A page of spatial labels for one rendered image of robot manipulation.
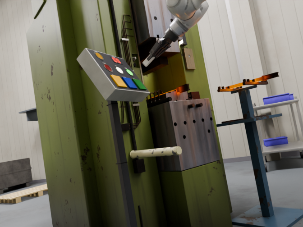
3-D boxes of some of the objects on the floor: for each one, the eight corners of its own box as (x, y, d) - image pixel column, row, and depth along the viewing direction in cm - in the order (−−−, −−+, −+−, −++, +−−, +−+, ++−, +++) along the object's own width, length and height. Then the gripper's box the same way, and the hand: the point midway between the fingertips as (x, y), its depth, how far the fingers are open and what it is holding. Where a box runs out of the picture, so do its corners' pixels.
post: (145, 278, 145) (113, 74, 153) (139, 281, 143) (106, 74, 151) (141, 275, 148) (109, 76, 157) (135, 279, 146) (103, 76, 154)
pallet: (47, 188, 578) (47, 183, 579) (67, 188, 531) (67, 183, 531) (-9, 204, 496) (-10, 198, 496) (8, 205, 448) (8, 199, 449)
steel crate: (35, 184, 692) (31, 157, 697) (-3, 195, 604) (-7, 164, 609) (13, 187, 729) (9, 161, 734) (-26, 197, 641) (-30, 167, 646)
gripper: (173, 34, 138) (142, 68, 147) (183, 39, 150) (153, 71, 158) (164, 23, 140) (134, 58, 149) (175, 30, 152) (146, 61, 161)
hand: (148, 60), depth 152 cm, fingers closed
